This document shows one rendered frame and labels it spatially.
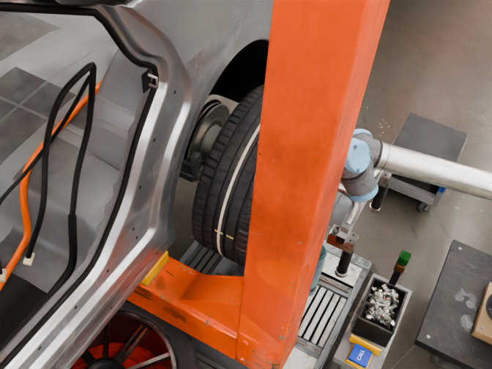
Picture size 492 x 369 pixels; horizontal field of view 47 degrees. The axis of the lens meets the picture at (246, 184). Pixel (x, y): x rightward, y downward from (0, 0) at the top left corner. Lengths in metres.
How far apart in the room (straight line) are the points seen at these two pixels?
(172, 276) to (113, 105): 0.63
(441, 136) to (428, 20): 1.84
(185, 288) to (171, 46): 0.88
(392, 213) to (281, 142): 2.15
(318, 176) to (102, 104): 0.93
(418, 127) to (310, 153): 2.18
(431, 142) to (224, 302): 1.78
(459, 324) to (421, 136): 1.12
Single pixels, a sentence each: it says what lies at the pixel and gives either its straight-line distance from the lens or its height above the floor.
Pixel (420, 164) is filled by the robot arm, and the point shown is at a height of 1.19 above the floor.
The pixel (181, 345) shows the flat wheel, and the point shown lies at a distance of 2.09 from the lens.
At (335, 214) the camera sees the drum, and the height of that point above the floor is 0.89.
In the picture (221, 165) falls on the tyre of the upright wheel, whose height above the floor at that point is 1.09.
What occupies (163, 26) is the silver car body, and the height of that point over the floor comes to 1.61.
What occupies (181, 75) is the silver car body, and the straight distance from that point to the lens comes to 1.61.
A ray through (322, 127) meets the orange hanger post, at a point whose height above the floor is 1.68.
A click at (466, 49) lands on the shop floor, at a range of 4.72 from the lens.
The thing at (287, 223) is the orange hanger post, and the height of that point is 1.36.
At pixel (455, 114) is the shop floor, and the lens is 4.03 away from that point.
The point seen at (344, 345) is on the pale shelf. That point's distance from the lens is 2.21.
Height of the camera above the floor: 2.38
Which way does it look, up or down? 48 degrees down
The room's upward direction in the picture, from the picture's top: 5 degrees clockwise
